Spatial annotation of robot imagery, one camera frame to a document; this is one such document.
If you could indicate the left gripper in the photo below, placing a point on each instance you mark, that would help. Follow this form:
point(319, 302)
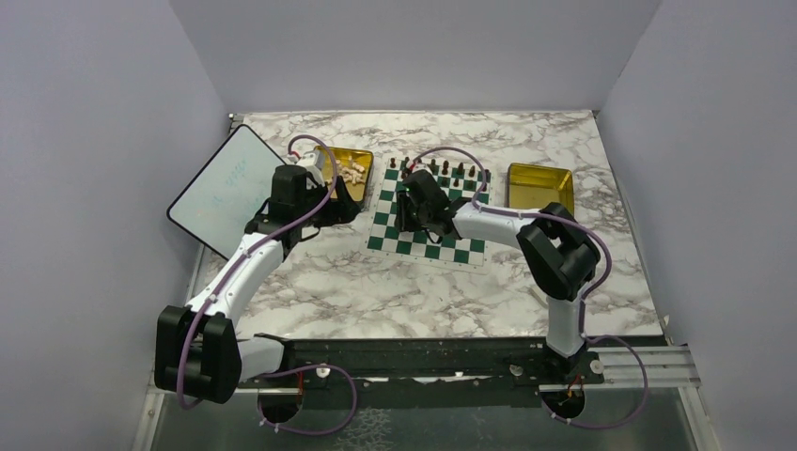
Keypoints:
point(344, 209)

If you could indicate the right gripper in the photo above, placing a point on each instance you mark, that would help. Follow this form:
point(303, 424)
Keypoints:
point(402, 222)

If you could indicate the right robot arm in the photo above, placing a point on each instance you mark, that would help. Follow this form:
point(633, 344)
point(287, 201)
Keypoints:
point(560, 255)

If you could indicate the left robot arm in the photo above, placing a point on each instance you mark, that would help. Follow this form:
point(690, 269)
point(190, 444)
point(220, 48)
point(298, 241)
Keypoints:
point(198, 355)

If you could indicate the dark chess piece on board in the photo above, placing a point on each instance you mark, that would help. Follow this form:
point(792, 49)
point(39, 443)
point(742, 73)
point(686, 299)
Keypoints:
point(406, 164)

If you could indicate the gold tin with light pieces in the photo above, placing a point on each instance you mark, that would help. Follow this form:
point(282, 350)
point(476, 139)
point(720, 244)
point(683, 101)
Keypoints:
point(355, 167)

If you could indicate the green white chess board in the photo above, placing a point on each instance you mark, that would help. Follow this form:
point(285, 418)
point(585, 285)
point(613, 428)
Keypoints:
point(383, 240)

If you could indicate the gold tin with dark pieces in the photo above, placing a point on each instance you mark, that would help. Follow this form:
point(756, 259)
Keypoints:
point(531, 186)

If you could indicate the small whiteboard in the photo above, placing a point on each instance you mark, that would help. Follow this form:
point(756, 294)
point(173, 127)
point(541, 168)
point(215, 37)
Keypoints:
point(227, 192)

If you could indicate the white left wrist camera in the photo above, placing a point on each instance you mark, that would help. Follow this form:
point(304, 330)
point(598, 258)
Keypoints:
point(313, 162)

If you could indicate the black mounting rail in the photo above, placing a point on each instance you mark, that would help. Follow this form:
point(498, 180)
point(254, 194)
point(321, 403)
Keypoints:
point(428, 373)

